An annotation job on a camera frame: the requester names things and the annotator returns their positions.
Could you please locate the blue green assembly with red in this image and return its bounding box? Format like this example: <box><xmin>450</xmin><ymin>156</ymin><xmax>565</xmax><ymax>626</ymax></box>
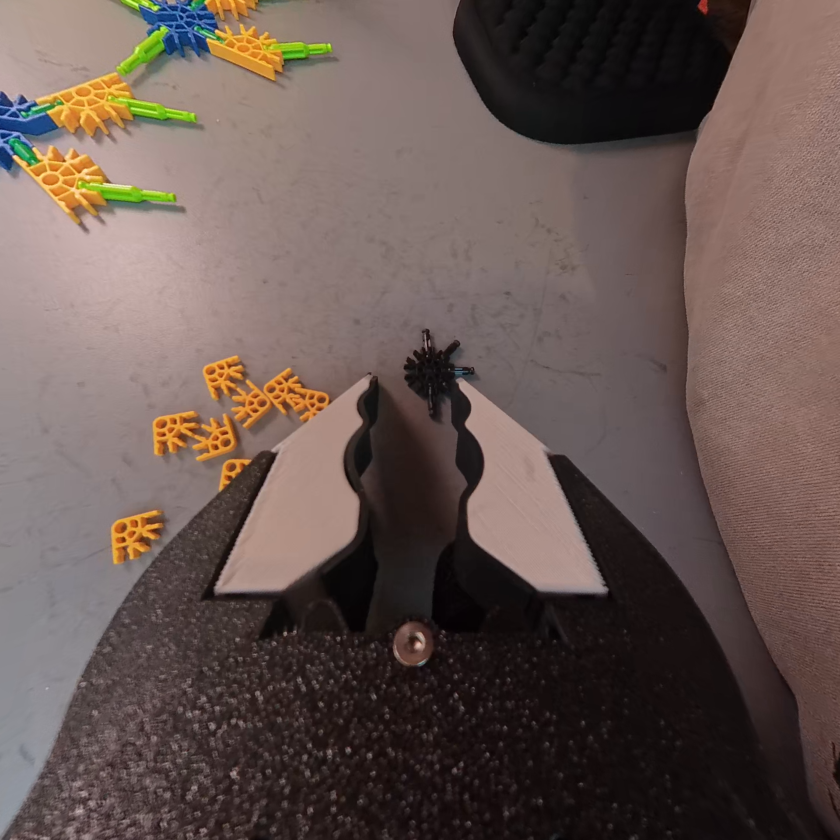
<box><xmin>0</xmin><ymin>72</ymin><xmax>198</xmax><ymax>227</ymax></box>

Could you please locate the black padded cushion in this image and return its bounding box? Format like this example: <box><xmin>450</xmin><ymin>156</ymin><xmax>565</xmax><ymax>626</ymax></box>
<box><xmin>453</xmin><ymin>0</ymin><xmax>732</xmax><ymax>145</ymax></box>

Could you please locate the black snowflake connector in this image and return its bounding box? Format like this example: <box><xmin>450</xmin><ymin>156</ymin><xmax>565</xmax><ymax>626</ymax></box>
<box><xmin>404</xmin><ymin>350</ymin><xmax>455</xmax><ymax>399</ymax></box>

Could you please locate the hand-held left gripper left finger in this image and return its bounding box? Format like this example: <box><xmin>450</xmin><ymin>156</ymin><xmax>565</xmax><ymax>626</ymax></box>
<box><xmin>214</xmin><ymin>374</ymin><xmax>380</xmax><ymax>635</ymax></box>

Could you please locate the blue green yellow assembly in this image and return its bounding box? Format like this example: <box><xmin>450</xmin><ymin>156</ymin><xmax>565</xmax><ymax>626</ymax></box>
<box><xmin>117</xmin><ymin>0</ymin><xmax>332</xmax><ymax>81</ymax></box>

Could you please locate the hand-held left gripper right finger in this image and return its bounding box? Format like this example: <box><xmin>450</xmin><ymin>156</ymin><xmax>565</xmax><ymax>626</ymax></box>
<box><xmin>433</xmin><ymin>378</ymin><xmax>610</xmax><ymax>632</ymax></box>

